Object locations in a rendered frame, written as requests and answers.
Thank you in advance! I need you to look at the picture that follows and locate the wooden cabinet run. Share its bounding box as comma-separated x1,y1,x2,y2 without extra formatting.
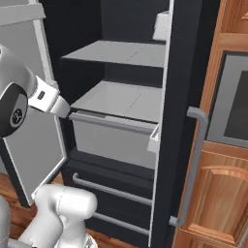
171,0,248,248

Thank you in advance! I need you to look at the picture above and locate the black freezer drawer front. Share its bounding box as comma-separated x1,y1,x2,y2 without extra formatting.
84,193,152,248
61,148,155,207

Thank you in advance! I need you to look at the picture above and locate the fridge door with grey lining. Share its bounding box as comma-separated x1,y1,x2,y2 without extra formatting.
0,0,70,208

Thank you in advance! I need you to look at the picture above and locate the white fridge door bin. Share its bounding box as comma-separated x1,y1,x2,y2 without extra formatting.
146,123,161,155
152,10,171,43

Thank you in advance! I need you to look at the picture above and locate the grey fridge crisper drawer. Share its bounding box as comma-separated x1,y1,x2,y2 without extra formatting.
68,109,160,171

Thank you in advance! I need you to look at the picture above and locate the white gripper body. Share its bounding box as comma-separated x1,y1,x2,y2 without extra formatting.
48,95,72,118

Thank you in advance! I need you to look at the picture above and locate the black fridge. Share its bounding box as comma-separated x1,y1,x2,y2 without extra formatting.
39,0,172,248

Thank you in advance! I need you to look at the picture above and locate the grey built-in oven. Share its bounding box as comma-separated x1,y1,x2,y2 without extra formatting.
205,50,248,149

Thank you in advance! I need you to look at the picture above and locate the grey fridge shelf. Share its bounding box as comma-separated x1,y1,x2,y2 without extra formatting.
60,40,167,69
70,79,163,124

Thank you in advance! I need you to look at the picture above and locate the grey fridge door handle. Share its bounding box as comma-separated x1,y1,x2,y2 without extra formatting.
169,106,210,228

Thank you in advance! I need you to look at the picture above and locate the black fridge door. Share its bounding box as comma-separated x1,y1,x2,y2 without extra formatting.
147,0,224,248

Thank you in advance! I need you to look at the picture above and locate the grey freezer drawer handle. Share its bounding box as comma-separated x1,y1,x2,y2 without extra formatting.
92,211,151,236
72,171,153,206

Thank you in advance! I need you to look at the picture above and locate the wooden cabinet door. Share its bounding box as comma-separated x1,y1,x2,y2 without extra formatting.
188,164,248,246

